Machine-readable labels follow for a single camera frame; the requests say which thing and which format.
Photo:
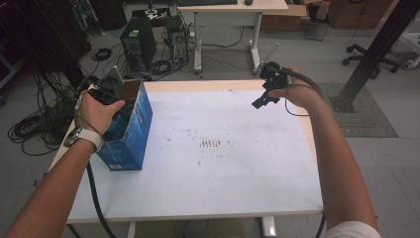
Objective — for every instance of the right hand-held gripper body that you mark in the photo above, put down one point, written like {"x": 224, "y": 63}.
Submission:
{"x": 275, "y": 77}

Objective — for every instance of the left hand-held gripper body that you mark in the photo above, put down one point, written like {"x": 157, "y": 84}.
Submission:
{"x": 107, "y": 89}

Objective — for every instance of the blue cardboard box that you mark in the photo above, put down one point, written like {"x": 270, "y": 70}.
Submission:
{"x": 135, "y": 139}

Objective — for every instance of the person's left hand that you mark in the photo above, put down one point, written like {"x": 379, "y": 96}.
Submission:
{"x": 95, "y": 114}

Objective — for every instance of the person's right hand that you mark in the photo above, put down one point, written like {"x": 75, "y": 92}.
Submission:
{"x": 300, "y": 92}

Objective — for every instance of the wristwatch with white band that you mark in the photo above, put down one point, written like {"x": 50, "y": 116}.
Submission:
{"x": 89, "y": 135}

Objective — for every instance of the large black computer tower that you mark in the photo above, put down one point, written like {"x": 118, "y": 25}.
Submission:
{"x": 138, "y": 43}

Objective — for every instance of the brown cardboard box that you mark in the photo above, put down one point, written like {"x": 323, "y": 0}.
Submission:
{"x": 284, "y": 20}

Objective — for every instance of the light wooden table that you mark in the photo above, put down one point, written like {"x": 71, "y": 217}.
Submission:
{"x": 198, "y": 85}

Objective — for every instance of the black computer mouse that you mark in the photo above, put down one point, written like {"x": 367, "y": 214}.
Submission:
{"x": 249, "y": 2}

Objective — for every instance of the white table mat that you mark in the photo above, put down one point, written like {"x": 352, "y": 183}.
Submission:
{"x": 231, "y": 175}

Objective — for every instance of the small black computer tower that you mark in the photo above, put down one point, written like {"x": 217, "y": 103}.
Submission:
{"x": 178, "y": 44}

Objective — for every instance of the white desk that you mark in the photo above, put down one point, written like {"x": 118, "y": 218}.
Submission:
{"x": 231, "y": 6}

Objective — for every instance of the dark curtain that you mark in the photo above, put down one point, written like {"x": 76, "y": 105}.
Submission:
{"x": 39, "y": 33}

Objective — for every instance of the black office chair base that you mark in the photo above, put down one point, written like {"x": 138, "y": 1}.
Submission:
{"x": 369, "y": 59}

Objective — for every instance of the grey floor mat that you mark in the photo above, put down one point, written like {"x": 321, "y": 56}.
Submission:
{"x": 369, "y": 122}

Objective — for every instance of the black keyboard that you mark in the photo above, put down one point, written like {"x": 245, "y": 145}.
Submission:
{"x": 206, "y": 2}

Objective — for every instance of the black metal pillar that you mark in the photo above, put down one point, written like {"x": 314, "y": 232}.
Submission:
{"x": 376, "y": 53}

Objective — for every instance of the brown wooden cabinet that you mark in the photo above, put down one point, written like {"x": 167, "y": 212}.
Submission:
{"x": 360, "y": 15}

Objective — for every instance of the person's white sleeve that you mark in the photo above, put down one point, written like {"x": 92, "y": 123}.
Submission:
{"x": 353, "y": 230}

